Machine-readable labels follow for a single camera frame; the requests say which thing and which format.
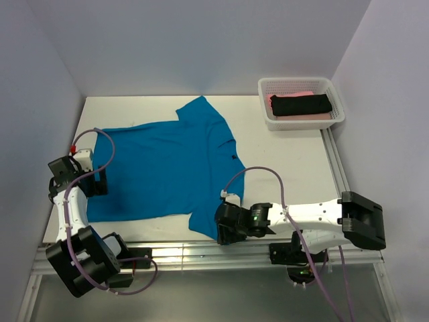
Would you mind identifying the blue t-shirt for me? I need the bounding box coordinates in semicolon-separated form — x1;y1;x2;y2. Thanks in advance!
87;97;244;239

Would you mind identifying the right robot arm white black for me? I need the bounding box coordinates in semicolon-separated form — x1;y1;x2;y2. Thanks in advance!
215;191;386;262

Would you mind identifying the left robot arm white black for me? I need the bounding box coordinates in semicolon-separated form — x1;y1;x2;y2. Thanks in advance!
46;149;131;298

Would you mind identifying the black rolled t-shirt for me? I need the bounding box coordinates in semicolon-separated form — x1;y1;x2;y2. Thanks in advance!
269;94;333;117

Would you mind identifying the white plastic basket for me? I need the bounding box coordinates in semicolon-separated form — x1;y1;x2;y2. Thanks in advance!
258;76;345;131

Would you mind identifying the pink folded t-shirt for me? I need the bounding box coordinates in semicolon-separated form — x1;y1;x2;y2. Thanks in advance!
266;91;333;121

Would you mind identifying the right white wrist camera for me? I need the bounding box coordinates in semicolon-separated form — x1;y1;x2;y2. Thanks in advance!
225;193;241;207

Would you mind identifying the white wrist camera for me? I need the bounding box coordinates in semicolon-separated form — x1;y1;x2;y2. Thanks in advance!
225;193;241;207
73;148;93;172

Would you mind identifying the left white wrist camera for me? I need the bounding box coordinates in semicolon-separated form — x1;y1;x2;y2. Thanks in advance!
73;148;93;172

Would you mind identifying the aluminium rail frame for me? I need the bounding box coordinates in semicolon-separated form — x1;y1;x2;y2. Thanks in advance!
18;127;403;322

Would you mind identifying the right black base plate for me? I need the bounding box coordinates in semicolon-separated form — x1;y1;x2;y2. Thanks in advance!
269;242;309;266

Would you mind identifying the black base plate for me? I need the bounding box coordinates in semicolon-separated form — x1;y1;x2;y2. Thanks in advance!
269;242;309;266
117;248;152;270

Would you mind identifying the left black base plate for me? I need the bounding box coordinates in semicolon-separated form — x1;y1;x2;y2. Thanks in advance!
117;248;152;270

